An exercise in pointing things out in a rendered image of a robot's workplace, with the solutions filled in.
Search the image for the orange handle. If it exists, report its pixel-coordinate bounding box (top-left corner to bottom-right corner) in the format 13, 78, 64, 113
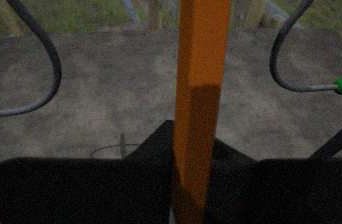
170, 0, 232, 224

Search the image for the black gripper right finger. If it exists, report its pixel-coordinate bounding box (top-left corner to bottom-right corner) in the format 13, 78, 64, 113
202, 137, 342, 224

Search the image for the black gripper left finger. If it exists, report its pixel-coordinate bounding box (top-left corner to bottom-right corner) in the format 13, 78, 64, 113
0, 120, 175, 224

